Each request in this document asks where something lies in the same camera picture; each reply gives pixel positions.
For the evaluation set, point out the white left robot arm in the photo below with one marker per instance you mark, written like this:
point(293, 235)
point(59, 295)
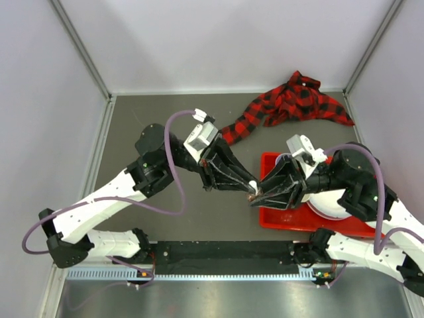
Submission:
point(71, 236)

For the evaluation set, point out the white plate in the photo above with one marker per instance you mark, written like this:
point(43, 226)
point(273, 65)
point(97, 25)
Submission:
point(325, 205)

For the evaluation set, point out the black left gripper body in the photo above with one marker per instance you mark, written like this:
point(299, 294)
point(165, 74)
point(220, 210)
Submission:
point(205, 169)

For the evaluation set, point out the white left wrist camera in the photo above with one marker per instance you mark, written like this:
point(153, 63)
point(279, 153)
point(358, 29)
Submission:
point(202, 135)

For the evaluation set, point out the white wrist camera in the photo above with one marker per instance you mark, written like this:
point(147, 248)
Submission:
point(202, 135)
point(301, 149)

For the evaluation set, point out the red plastic tray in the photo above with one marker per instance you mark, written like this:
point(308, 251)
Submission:
point(305, 220)

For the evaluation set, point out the white slotted cable duct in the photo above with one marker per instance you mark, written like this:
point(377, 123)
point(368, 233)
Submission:
point(120, 273)

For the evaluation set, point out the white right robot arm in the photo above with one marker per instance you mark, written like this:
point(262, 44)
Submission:
point(352, 171)

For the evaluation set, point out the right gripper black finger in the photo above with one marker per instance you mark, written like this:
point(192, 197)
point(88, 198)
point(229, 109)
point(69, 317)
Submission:
point(281, 201)
point(282, 177)

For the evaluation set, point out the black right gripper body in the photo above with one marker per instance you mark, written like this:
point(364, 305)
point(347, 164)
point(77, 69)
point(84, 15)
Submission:
point(307, 183)

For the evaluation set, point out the red black plaid shirt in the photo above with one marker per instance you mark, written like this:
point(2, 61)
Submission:
point(299, 99)

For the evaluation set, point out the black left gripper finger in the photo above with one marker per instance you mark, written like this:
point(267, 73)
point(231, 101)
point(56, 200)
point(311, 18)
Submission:
point(232, 180)
point(232, 163)

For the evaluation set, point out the glitter nail polish bottle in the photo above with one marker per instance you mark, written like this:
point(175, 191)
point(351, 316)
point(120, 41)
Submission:
point(253, 196)

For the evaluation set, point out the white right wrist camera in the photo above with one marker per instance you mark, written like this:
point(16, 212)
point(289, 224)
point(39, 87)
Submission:
point(301, 149)

